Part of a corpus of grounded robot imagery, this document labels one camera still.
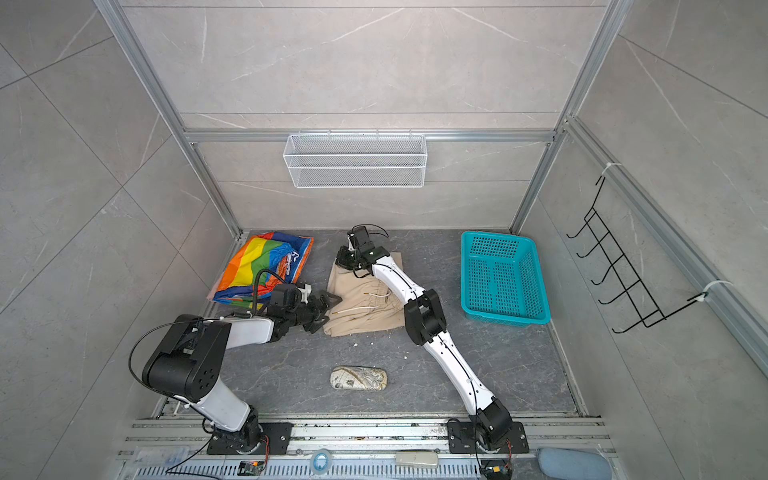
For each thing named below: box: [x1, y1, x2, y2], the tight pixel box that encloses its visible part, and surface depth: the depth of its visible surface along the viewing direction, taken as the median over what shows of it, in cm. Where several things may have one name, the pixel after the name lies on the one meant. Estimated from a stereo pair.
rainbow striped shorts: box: [212, 232, 314, 310], surface depth 101 cm
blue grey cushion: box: [537, 448, 613, 480], surface depth 70 cm
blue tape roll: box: [310, 449, 332, 475], surface depth 72 cm
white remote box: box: [395, 451, 439, 468], surface depth 69 cm
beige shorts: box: [323, 251, 407, 337], surface depth 96 cm
